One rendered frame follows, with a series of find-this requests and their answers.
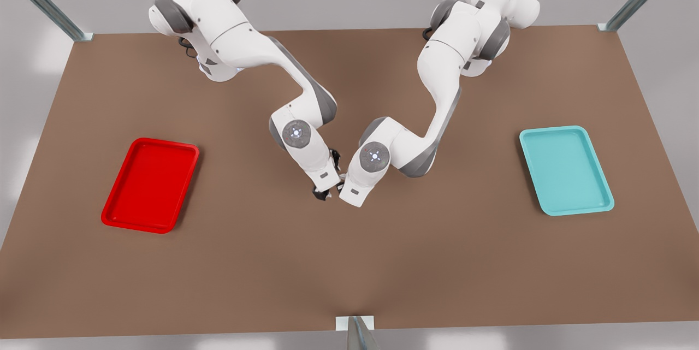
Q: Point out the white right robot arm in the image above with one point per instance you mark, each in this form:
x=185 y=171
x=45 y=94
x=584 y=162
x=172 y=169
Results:
x=235 y=39

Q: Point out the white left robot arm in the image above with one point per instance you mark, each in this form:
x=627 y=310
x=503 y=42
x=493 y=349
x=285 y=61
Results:
x=453 y=49

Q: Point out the red rectangular tray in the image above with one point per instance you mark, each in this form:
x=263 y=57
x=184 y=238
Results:
x=150 y=185

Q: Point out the cyan rectangular tray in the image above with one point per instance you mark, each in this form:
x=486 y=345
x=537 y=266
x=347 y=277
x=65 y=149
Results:
x=566 y=170

